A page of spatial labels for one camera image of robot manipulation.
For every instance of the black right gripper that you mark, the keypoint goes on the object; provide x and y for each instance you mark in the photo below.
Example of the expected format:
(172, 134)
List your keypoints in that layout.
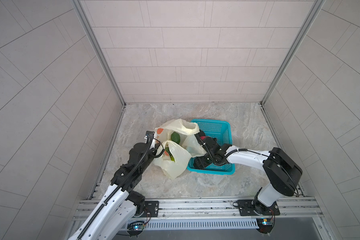
(208, 144)

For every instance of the left aluminium corner post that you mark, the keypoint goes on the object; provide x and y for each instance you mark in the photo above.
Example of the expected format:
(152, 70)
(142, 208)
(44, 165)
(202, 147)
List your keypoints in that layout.
(78, 7)

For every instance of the right aluminium corner post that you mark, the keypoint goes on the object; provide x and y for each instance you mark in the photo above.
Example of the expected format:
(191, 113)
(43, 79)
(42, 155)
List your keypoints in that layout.
(307, 23)

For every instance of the dark green avocado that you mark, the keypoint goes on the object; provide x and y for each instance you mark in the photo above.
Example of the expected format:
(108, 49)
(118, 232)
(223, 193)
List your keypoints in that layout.
(175, 137)

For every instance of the aluminium corner post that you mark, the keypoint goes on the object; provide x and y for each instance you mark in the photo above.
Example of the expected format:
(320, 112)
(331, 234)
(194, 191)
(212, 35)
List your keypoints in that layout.
(78, 7)
(307, 23)

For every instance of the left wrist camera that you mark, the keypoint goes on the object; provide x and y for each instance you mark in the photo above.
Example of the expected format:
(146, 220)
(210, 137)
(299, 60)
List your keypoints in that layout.
(149, 137)

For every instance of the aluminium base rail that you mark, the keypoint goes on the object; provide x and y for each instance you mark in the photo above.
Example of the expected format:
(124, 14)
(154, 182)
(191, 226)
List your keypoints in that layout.
(219, 213)

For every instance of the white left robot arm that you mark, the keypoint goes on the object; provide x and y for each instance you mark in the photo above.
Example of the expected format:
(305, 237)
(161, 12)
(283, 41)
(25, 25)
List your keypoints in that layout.
(121, 203)

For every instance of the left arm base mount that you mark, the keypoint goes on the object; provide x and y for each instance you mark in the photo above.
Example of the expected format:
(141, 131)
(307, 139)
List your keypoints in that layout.
(144, 208)

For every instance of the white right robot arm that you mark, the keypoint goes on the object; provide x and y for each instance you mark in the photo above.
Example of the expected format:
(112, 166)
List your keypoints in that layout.
(283, 173)

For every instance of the circuit board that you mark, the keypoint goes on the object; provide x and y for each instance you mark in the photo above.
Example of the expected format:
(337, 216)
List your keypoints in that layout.
(265, 226)
(136, 228)

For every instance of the teal plastic basket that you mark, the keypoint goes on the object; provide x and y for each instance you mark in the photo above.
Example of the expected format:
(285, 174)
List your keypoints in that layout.
(220, 130)

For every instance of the translucent cream plastic bag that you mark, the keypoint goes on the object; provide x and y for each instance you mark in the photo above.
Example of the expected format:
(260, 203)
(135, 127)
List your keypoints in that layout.
(176, 157)

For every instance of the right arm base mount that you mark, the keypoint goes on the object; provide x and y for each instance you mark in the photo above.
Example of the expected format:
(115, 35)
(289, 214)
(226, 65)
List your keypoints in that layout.
(256, 208)

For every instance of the left circuit board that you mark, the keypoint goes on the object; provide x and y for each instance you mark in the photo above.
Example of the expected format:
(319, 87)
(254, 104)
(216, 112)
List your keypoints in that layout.
(136, 228)

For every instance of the right circuit board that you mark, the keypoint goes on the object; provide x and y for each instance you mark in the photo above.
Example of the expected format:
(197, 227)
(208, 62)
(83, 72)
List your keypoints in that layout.
(265, 226)

